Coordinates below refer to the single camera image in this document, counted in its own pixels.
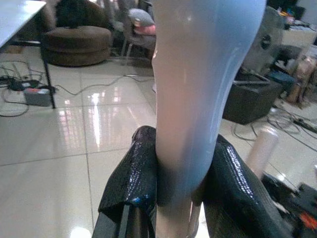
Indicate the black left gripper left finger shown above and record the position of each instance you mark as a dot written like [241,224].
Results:
[133,171]

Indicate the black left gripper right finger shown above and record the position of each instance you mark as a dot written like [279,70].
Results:
[235,178]

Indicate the clear plastic wrap roll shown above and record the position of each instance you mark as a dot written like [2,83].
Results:
[262,151]

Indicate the black and orange tool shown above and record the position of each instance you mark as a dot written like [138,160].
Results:
[294,205]

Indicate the black storage box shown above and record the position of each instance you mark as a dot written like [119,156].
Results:
[250,99]

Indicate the grey power box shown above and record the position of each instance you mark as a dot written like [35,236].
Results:
[37,97]

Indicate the black table leg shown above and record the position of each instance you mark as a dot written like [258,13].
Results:
[48,74]

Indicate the brown round pouf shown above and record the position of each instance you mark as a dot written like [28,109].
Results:
[76,45]

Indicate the grey chair with cushions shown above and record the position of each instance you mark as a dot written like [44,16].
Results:
[140,32]

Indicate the black power strip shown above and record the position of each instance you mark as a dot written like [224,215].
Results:
[19,85]

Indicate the dark brown armchair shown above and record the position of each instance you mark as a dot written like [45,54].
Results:
[76,13]

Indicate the white table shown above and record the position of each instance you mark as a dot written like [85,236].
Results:
[15,17]

